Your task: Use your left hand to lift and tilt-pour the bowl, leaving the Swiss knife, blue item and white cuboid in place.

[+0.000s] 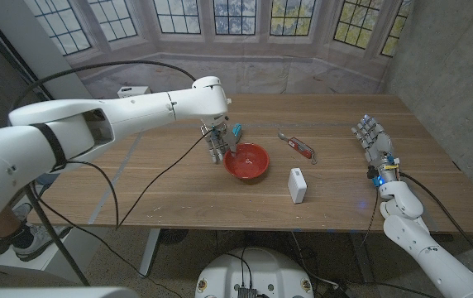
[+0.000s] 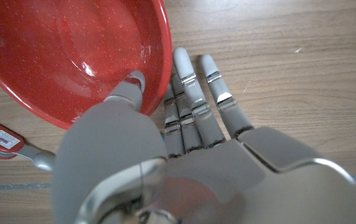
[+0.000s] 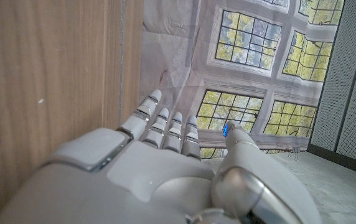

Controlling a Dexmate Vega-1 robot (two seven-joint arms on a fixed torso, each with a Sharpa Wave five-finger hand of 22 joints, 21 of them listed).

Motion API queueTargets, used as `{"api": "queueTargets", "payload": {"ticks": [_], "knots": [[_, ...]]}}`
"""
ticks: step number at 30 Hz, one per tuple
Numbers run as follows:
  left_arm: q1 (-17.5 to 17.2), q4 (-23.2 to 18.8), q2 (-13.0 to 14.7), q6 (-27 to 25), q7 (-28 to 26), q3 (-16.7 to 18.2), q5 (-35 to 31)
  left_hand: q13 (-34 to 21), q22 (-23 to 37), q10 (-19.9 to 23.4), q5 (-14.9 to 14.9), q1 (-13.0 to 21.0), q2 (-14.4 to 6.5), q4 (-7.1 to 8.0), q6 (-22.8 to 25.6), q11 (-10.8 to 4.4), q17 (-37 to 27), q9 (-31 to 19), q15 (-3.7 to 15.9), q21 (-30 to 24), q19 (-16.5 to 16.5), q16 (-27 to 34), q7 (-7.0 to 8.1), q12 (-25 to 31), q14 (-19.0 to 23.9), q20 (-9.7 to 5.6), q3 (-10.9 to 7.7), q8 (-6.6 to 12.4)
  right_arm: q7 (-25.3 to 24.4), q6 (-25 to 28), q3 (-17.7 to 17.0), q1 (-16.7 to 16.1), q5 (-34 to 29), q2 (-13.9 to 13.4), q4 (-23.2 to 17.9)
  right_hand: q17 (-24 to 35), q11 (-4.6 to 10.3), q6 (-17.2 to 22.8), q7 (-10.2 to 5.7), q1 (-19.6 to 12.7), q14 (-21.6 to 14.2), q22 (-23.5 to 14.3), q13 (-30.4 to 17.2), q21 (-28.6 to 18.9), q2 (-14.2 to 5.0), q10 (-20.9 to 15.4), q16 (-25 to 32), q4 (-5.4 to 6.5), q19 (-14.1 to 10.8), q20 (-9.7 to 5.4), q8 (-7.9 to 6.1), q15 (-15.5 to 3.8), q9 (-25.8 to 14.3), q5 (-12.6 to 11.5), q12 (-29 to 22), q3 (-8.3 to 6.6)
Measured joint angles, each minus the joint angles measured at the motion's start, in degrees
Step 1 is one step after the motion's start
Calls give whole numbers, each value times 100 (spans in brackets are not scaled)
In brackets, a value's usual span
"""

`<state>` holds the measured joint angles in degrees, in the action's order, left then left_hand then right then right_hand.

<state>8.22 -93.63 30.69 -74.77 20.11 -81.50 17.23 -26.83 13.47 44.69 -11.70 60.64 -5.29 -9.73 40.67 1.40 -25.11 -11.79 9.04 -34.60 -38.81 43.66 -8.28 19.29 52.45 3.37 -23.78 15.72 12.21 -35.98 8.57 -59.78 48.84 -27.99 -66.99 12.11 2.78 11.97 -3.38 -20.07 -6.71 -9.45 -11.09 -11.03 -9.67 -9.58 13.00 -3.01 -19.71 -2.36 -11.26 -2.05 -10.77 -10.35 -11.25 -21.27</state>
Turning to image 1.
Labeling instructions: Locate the printed window backdrop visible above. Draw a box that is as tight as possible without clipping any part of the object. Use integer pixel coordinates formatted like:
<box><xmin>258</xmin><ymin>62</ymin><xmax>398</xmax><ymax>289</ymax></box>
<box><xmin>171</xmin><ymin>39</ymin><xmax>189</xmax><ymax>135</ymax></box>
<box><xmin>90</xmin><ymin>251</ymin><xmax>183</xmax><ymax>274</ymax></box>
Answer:
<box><xmin>23</xmin><ymin>0</ymin><xmax>413</xmax><ymax>100</ymax></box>

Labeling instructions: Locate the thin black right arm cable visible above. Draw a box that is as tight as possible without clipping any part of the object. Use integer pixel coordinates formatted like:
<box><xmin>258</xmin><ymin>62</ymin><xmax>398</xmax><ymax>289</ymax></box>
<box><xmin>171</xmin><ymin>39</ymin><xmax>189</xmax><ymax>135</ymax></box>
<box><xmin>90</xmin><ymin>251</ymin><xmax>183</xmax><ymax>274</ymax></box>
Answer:
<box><xmin>354</xmin><ymin>185</ymin><xmax>380</xmax><ymax>249</ymax></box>

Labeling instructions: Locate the white floor platform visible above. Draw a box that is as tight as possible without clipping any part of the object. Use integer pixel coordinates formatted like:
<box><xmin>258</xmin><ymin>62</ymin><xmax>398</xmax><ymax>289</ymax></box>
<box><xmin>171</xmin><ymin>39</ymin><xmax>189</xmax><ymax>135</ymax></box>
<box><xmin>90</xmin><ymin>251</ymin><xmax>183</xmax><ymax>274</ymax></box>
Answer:
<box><xmin>0</xmin><ymin>225</ymin><xmax>112</xmax><ymax>285</ymax></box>

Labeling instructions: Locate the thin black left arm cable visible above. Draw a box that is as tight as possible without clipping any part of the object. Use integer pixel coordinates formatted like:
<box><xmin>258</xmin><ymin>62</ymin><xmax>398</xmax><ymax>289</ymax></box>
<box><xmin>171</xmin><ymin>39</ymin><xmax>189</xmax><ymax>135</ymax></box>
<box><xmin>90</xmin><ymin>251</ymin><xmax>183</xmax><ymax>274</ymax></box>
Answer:
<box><xmin>33</xmin><ymin>130</ymin><xmax>215</xmax><ymax>298</ymax></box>

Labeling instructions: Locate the white power strip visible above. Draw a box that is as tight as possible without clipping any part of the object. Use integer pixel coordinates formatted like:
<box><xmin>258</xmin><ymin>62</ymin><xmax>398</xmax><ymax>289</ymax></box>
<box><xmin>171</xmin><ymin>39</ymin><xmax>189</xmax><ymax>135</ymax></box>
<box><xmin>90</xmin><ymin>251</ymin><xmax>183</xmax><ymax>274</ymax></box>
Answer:
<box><xmin>117</xmin><ymin>85</ymin><xmax>151</xmax><ymax>99</ymax></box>

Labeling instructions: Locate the light grey table leg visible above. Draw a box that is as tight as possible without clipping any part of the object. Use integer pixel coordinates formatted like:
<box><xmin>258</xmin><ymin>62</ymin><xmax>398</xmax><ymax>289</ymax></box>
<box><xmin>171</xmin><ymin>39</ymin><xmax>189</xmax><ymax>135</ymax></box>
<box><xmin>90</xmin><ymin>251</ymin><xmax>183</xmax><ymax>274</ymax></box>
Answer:
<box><xmin>139</xmin><ymin>228</ymin><xmax>162</xmax><ymax>279</ymax></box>

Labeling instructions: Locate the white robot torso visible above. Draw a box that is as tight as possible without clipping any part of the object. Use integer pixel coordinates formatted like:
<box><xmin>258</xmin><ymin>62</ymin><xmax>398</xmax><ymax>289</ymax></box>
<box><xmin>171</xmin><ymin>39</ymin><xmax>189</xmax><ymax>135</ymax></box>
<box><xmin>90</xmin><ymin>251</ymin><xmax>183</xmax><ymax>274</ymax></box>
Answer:
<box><xmin>194</xmin><ymin>247</ymin><xmax>315</xmax><ymax>298</ymax></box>

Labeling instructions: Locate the black round fan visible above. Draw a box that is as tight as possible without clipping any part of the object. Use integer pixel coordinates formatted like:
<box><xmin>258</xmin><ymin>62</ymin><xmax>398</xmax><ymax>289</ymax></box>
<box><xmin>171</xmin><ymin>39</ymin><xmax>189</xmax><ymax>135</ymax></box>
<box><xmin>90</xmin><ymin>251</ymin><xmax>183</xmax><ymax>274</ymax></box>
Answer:
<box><xmin>160</xmin><ymin>228</ymin><xmax>189</xmax><ymax>247</ymax></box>

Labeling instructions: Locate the black torso cable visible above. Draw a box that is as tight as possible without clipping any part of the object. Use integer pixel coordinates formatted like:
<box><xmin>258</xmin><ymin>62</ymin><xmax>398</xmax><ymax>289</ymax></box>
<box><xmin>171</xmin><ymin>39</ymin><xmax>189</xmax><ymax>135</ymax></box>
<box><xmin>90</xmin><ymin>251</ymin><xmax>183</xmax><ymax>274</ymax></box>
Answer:
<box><xmin>222</xmin><ymin>247</ymin><xmax>255</xmax><ymax>290</ymax></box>

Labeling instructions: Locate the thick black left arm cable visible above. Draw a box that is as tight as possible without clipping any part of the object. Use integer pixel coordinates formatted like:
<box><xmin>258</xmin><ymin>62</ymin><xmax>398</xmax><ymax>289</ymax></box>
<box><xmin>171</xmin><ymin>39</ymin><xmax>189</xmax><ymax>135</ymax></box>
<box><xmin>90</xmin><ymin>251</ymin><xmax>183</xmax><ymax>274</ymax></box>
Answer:
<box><xmin>8</xmin><ymin>60</ymin><xmax>198</xmax><ymax>287</ymax></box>

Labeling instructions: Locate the person bare leg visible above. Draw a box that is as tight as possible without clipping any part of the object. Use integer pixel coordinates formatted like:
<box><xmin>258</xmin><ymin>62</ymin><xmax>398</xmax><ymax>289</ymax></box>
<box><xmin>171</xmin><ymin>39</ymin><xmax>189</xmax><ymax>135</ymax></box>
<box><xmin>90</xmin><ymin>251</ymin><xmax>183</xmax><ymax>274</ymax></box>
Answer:
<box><xmin>0</xmin><ymin>202</ymin><xmax>26</xmax><ymax>239</ymax></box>

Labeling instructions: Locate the red speckled bowl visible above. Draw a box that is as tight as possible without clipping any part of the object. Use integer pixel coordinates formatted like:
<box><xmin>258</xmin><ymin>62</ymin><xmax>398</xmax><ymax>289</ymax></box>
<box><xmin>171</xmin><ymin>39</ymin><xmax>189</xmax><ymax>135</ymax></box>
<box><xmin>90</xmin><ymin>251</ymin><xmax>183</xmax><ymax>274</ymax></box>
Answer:
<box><xmin>222</xmin><ymin>142</ymin><xmax>270</xmax><ymax>180</ymax></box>

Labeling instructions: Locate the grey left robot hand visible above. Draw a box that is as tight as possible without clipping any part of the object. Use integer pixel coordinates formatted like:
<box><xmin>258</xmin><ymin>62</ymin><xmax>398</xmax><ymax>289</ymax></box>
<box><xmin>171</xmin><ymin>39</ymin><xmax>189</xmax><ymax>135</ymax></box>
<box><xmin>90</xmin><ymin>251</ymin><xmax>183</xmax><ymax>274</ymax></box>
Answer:
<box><xmin>201</xmin><ymin>123</ymin><xmax>241</xmax><ymax>165</ymax></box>

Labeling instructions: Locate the white cuboid box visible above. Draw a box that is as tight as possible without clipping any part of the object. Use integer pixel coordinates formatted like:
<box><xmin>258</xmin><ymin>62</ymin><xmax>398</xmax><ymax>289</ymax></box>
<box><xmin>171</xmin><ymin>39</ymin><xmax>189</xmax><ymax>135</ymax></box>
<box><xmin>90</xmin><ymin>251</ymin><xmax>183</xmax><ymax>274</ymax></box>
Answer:
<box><xmin>287</xmin><ymin>167</ymin><xmax>308</xmax><ymax>204</ymax></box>

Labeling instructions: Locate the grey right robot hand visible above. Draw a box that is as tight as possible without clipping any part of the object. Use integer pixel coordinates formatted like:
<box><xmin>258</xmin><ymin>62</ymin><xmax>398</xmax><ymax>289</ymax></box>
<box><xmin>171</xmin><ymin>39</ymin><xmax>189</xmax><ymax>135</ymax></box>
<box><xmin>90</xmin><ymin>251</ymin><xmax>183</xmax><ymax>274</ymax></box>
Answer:
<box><xmin>351</xmin><ymin>114</ymin><xmax>401</xmax><ymax>186</ymax></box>

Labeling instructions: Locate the red Swiss knife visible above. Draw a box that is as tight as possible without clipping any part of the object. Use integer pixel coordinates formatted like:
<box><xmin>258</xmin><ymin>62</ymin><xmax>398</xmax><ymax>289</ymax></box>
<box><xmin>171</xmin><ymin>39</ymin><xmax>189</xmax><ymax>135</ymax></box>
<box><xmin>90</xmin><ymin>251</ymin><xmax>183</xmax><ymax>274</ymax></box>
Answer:
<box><xmin>277</xmin><ymin>131</ymin><xmax>318</xmax><ymax>166</ymax></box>

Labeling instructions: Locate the dark grey table leg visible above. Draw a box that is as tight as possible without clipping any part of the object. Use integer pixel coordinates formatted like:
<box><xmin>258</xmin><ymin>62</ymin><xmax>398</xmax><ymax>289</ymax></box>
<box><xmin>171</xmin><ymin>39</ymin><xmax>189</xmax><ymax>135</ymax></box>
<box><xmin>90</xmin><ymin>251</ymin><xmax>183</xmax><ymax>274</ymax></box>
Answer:
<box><xmin>346</xmin><ymin>232</ymin><xmax>376</xmax><ymax>286</ymax></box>

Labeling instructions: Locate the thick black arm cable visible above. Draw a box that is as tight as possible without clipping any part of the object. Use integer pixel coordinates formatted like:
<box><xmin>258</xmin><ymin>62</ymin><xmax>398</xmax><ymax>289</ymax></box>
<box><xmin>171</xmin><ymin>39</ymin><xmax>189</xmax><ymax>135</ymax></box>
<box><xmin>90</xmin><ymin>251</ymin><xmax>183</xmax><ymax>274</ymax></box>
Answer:
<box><xmin>399</xmin><ymin>171</ymin><xmax>473</xmax><ymax>275</ymax></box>
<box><xmin>8</xmin><ymin>60</ymin><xmax>198</xmax><ymax>287</ymax></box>

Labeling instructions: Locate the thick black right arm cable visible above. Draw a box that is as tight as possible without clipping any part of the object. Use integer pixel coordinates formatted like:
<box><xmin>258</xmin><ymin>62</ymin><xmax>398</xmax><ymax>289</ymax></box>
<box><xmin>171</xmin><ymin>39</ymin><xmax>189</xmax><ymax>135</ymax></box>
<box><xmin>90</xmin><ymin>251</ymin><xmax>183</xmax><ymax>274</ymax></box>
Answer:
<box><xmin>399</xmin><ymin>171</ymin><xmax>473</xmax><ymax>275</ymax></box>

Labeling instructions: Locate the grey sneaker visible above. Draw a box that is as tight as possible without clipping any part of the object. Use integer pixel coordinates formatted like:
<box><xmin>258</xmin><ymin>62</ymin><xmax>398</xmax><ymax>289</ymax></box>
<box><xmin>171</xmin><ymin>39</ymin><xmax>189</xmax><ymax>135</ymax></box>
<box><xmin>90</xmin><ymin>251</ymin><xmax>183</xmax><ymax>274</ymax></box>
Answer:
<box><xmin>11</xmin><ymin>223</ymin><xmax>73</xmax><ymax>262</ymax></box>

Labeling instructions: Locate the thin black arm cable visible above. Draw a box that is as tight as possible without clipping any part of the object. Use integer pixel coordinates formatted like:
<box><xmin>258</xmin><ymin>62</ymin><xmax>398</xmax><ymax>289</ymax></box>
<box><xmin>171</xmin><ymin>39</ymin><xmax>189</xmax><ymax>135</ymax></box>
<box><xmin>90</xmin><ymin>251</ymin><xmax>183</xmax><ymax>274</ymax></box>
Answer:
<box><xmin>33</xmin><ymin>130</ymin><xmax>215</xmax><ymax>298</ymax></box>
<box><xmin>354</xmin><ymin>185</ymin><xmax>380</xmax><ymax>249</ymax></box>

